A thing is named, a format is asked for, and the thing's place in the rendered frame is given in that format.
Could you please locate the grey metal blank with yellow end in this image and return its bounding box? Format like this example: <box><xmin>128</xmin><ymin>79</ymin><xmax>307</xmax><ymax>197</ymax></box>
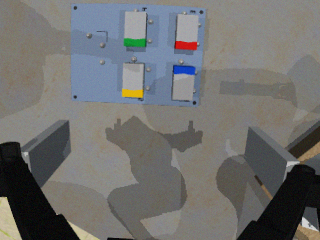
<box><xmin>122</xmin><ymin>62</ymin><xmax>145</xmax><ymax>97</ymax></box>

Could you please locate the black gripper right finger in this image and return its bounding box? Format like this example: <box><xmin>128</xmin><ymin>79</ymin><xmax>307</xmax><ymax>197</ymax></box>
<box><xmin>236</xmin><ymin>126</ymin><xmax>320</xmax><ymax>240</ymax></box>

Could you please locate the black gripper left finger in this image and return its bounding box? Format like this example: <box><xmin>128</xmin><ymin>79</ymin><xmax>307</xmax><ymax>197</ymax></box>
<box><xmin>0</xmin><ymin>120</ymin><xmax>80</xmax><ymax>240</ymax></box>

